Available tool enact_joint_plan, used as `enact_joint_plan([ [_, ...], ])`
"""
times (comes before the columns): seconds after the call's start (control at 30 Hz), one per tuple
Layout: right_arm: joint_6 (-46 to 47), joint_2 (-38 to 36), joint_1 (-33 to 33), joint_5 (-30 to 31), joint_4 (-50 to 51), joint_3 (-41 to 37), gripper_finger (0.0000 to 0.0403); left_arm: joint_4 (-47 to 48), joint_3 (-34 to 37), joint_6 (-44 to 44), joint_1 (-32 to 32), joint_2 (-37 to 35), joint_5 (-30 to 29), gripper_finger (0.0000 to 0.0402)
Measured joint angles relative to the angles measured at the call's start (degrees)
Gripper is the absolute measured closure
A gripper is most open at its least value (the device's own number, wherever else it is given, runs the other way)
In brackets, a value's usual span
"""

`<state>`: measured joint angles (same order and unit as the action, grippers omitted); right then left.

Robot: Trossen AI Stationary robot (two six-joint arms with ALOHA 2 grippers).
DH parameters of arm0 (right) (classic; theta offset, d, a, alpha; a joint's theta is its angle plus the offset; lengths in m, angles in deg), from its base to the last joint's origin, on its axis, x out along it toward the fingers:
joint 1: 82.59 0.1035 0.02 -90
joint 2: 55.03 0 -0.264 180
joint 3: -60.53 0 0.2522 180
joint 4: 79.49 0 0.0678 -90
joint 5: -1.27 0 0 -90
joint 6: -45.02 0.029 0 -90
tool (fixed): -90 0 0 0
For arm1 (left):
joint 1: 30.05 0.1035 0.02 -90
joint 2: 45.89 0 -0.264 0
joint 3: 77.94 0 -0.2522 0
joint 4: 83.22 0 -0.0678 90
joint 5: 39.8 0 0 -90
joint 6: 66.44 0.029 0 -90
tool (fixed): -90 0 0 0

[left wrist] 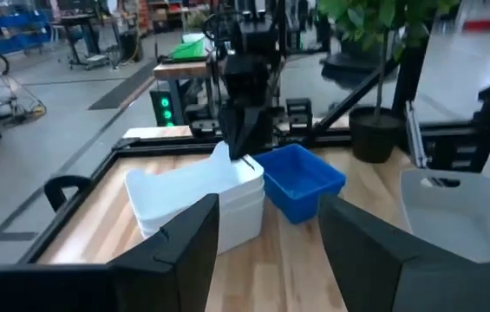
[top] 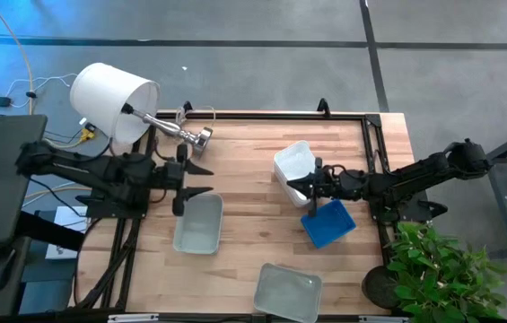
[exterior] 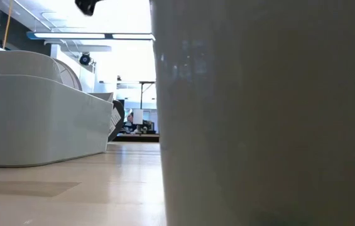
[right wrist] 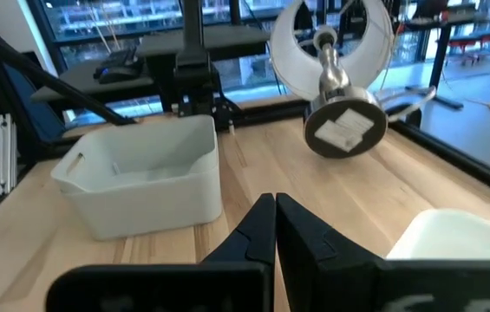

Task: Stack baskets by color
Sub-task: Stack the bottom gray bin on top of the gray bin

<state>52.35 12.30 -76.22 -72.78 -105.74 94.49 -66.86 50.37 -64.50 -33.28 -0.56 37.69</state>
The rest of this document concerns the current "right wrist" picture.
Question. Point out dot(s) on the white plastic basket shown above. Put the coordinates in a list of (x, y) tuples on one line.
[(149, 212), (452, 234)]

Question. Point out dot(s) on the black side desk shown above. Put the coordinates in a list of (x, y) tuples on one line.
[(75, 82)]

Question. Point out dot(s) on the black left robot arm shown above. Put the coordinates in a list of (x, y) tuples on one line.
[(192, 73)]

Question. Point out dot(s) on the red low cart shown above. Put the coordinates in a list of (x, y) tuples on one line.
[(474, 41)]

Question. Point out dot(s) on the black aluminium table frame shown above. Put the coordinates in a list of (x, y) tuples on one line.
[(465, 160)]

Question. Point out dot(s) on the blue panel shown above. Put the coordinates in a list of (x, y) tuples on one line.
[(36, 108)]

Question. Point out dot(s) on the table lamp with white shade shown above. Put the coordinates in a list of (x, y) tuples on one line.
[(344, 130)]

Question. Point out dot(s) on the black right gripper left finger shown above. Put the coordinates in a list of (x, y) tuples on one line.
[(227, 281)]

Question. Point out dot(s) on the dark grey desk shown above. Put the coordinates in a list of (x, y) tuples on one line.
[(236, 41)]

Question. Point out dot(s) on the silver aluminium bracket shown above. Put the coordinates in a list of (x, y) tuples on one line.
[(6, 151)]

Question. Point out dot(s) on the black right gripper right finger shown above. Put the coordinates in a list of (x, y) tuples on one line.
[(335, 281)]

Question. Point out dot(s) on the black desk in background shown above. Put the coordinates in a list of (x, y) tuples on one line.
[(439, 56)]

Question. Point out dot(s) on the black computer mouse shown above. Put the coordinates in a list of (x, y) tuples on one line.
[(116, 76)]

